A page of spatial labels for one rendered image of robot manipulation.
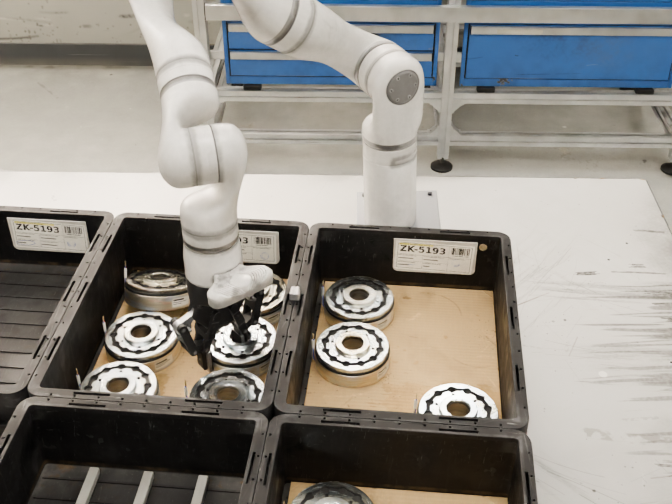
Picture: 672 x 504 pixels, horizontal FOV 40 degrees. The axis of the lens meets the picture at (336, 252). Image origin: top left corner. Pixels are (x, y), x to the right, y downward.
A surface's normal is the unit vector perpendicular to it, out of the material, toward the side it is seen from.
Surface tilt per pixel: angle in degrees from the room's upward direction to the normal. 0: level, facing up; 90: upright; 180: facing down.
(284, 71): 90
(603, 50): 90
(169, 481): 0
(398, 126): 92
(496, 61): 90
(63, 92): 0
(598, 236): 0
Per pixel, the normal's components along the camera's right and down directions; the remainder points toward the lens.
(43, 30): -0.03, 0.58
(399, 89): 0.39, 0.58
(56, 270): 0.00, -0.81
